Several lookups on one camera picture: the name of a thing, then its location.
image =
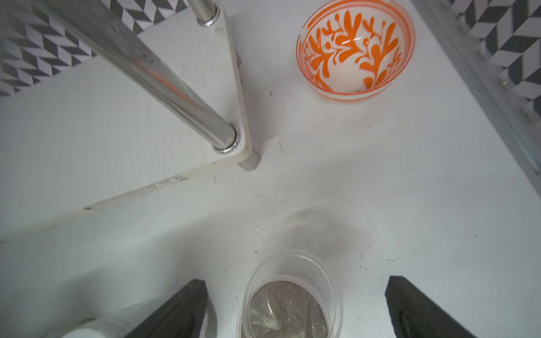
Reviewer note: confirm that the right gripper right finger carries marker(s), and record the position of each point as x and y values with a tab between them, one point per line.
414	315

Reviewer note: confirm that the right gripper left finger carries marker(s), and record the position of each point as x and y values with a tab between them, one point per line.
182	316

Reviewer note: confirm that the white two-tier shelf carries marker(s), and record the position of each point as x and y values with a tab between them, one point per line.
93	112

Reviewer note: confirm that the right corner aluminium post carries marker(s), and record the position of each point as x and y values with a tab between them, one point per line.
507	111

